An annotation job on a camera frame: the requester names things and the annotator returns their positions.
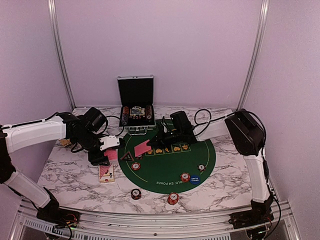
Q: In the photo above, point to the dark brown chip row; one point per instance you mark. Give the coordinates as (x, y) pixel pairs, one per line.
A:
(149, 113)

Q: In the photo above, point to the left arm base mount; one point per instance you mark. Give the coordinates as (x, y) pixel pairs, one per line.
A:
(60, 217)

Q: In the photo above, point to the red 5 chip stack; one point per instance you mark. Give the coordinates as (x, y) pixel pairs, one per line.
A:
(173, 198)

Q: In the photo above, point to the aluminium poker chip case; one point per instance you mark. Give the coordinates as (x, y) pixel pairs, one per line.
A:
(137, 91)

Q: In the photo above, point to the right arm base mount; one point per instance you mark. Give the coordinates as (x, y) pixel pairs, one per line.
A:
(248, 218)

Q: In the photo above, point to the black triangular all-in button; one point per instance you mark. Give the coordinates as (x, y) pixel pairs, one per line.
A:
(127, 157)

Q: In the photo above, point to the left aluminium frame post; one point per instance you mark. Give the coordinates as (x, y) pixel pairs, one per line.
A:
(59, 52)

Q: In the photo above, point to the red-backed card deck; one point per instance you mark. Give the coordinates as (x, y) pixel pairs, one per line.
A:
(111, 154)

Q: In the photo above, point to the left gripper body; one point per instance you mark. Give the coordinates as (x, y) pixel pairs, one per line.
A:
(86, 141)

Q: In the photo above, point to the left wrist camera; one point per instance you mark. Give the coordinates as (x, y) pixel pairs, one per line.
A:
(107, 142)

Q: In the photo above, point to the right aluminium frame post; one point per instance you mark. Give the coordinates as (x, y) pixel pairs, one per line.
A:
(257, 46)

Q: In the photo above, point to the round green poker mat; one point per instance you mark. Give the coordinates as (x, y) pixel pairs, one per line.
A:
(160, 169)

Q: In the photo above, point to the woven bamboo tray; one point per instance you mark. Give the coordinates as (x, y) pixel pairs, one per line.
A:
(65, 142)

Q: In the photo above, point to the red 5 chips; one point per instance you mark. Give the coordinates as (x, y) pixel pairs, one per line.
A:
(135, 166)
(185, 177)

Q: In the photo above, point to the dark 100 chip stack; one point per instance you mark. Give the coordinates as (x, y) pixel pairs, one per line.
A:
(135, 194)

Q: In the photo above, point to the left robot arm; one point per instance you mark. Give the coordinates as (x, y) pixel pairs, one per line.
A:
(22, 135)

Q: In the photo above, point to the blue small blind button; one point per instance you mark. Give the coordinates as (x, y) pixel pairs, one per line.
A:
(195, 179)

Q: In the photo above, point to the aluminium frame post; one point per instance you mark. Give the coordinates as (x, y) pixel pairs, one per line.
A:
(59, 52)
(257, 46)

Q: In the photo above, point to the single red-backed playing card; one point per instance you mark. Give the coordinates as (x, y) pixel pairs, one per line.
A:
(142, 148)

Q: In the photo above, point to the brown purple chip row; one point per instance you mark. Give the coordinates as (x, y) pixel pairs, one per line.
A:
(125, 115)

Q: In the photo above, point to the blue card deck in case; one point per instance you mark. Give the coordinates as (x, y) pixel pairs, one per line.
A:
(137, 112)

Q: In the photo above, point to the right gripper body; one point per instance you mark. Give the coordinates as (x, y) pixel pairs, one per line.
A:
(176, 135)

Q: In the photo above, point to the card deck box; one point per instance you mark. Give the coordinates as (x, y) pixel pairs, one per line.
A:
(106, 173)

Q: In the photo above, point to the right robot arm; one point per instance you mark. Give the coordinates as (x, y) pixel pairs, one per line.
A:
(249, 138)

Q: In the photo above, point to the dark 100 chips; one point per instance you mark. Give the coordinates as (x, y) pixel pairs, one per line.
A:
(201, 167)
(139, 157)

